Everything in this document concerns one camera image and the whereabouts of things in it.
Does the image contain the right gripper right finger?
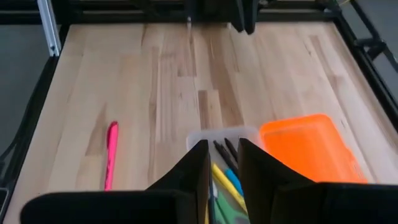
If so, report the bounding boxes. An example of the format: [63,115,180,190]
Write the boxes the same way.
[238,138,398,224]

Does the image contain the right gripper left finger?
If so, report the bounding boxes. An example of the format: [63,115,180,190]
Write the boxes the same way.
[20,139,212,224]

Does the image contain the yellow highlighter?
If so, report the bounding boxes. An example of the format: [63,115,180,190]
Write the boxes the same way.
[211,162,249,214]

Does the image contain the clear box with orange lid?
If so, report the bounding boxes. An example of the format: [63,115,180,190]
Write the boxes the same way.
[185,113,369,224]

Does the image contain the pink highlighter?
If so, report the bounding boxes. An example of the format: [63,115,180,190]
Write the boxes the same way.
[104,121,119,191]

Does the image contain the black aluminium table frame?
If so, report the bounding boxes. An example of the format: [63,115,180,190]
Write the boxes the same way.
[0,0,398,203]

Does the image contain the black frame clamp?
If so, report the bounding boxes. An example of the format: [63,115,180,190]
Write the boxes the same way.
[356,37,388,62]

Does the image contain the silver aluminium bracket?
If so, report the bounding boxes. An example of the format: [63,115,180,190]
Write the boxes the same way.
[37,0,62,57]

